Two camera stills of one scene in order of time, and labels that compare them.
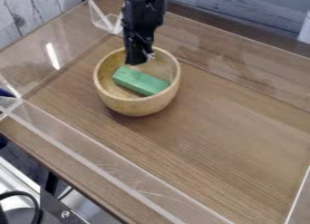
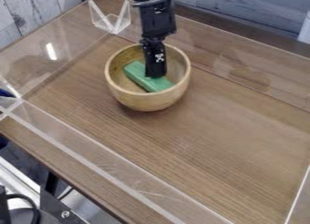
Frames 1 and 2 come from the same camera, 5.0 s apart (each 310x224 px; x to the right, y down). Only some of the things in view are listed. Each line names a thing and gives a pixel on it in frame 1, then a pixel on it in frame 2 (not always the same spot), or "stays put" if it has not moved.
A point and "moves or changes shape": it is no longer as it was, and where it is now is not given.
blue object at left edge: (6, 92) stays put
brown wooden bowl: (125, 101) moves or changes shape
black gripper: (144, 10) to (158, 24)
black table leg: (52, 183) stays put
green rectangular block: (138, 81) moves or changes shape
